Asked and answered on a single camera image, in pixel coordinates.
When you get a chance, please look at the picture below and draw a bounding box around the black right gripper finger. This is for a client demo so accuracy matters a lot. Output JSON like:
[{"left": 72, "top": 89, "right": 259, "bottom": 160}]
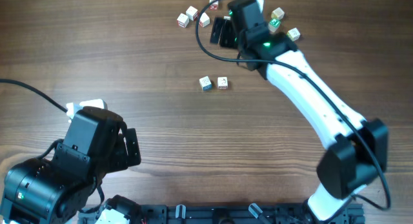
[
  {"left": 219, "top": 19, "right": 237, "bottom": 49},
  {"left": 210, "top": 17, "right": 225, "bottom": 45}
]

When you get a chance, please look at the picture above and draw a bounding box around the red number six block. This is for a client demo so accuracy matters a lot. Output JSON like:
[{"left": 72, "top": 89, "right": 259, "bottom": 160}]
[{"left": 217, "top": 77, "right": 228, "bottom": 90}]

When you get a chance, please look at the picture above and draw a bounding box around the blue number wooden block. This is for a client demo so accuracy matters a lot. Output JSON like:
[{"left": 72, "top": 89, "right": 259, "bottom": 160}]
[{"left": 199, "top": 76, "right": 212, "bottom": 91}]

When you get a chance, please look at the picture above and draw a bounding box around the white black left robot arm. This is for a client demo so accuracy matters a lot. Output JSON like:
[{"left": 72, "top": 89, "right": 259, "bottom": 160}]
[{"left": 1, "top": 107, "right": 141, "bottom": 223}]

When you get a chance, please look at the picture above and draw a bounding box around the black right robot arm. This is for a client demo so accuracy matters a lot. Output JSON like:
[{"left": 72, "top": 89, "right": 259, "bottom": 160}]
[{"left": 228, "top": 0, "right": 388, "bottom": 223}]

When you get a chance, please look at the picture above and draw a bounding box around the wooden block animal drawing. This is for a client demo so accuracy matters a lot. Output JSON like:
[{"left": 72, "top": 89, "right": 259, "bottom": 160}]
[{"left": 199, "top": 13, "right": 210, "bottom": 27}]

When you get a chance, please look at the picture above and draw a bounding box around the red letter Q block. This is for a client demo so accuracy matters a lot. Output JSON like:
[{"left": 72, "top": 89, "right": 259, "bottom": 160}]
[{"left": 209, "top": 0, "right": 219, "bottom": 10}]

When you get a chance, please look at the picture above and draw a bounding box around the red edged wooden block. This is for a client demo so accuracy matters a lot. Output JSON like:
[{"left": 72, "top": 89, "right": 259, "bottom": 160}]
[{"left": 186, "top": 6, "right": 199, "bottom": 21}]

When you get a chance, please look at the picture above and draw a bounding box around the yellow edged wooden block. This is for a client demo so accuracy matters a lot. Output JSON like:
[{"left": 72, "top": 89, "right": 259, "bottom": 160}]
[{"left": 271, "top": 7, "right": 285, "bottom": 21}]

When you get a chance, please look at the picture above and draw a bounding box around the wooden block letter Z side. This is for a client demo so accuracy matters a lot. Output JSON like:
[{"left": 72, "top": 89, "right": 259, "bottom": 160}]
[{"left": 177, "top": 14, "right": 190, "bottom": 28}]

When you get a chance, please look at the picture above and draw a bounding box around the yellow turtle wooden block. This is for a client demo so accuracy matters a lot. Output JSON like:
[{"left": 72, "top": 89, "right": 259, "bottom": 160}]
[{"left": 287, "top": 28, "right": 301, "bottom": 41}]

